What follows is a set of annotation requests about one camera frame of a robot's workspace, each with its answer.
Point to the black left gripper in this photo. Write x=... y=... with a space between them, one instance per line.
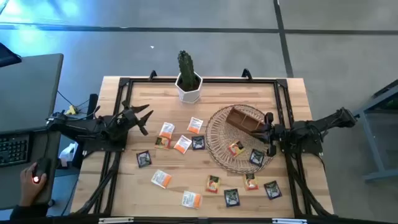
x=127 y=121

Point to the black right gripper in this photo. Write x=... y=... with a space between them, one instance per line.
x=275 y=133

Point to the purple black tea packet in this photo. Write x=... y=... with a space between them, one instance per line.
x=143 y=159
x=272 y=189
x=232 y=197
x=257 y=157
x=198 y=142

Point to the brown wooden organizer box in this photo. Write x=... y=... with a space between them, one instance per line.
x=242 y=119

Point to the orange white tea packet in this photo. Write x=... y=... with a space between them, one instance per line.
x=167 y=130
x=161 y=179
x=191 y=199
x=195 y=125
x=182 y=144

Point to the person's forearm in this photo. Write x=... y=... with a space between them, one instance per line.
x=29 y=211

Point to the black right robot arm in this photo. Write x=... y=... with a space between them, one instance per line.
x=311 y=127

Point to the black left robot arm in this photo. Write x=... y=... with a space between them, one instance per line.
x=77 y=126

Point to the white hexagonal plant pot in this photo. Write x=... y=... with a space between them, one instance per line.
x=189 y=97

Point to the green cactus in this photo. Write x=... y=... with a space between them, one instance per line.
x=186 y=70

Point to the white plastic object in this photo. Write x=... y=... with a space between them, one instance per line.
x=68 y=154

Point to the black crossbar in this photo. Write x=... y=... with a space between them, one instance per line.
x=202 y=221

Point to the black computer mouse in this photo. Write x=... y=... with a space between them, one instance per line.
x=42 y=165

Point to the black desk caster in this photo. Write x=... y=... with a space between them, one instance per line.
x=51 y=203

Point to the black computer keyboard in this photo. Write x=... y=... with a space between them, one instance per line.
x=14 y=149

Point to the person's hand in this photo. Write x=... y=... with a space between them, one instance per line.
x=28 y=189

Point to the black monitor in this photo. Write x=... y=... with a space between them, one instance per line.
x=7 y=56

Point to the dark grey desk panel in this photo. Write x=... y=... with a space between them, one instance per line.
x=12 y=183

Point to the black upright post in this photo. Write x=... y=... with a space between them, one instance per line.
x=92 y=104

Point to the black aluminium table frame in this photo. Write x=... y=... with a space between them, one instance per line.
x=224 y=80

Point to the white metal bracket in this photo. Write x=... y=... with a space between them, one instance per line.
x=115 y=220
x=289 y=221

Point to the grey metal table frame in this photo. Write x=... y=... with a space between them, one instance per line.
x=373 y=140

